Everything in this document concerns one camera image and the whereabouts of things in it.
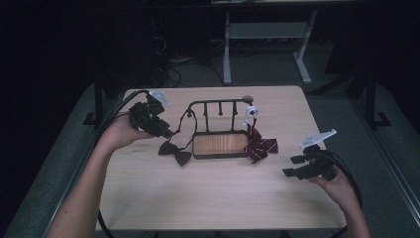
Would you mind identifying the floor cables bundle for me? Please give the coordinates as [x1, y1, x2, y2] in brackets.
[155, 33, 226, 89]

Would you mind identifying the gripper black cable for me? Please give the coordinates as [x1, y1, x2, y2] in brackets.
[325, 151, 364, 238]
[96, 89, 152, 238]

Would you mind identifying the person's left hand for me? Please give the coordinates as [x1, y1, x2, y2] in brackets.
[98, 113, 156, 154]

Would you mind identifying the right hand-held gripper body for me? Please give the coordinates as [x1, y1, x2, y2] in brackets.
[298, 128, 339, 181]

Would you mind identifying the red striped bow tie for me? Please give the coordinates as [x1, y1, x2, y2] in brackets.
[243, 104, 279, 165]

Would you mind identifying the black metal stand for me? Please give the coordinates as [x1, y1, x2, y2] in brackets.
[82, 70, 106, 128]
[363, 63, 393, 131]

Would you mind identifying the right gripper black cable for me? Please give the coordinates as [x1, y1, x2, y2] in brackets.
[325, 151, 364, 238]

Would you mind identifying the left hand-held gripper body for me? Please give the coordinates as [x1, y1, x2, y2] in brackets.
[128, 89, 172, 135]

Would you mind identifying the person's right hand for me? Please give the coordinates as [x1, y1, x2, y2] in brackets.
[309, 166, 357, 211]

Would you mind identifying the grey metal desk frame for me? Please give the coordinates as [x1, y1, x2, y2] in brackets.
[222, 9, 319, 85]

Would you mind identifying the metal frame rail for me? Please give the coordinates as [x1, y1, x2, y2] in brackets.
[41, 97, 117, 238]
[350, 95, 420, 219]

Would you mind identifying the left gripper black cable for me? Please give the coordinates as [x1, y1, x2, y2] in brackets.
[96, 89, 152, 238]

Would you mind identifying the dark bow tie with strap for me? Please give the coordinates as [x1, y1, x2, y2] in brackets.
[157, 108, 199, 168]

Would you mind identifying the black hook rack wooden base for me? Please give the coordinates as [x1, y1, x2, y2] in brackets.
[186, 97, 256, 161]

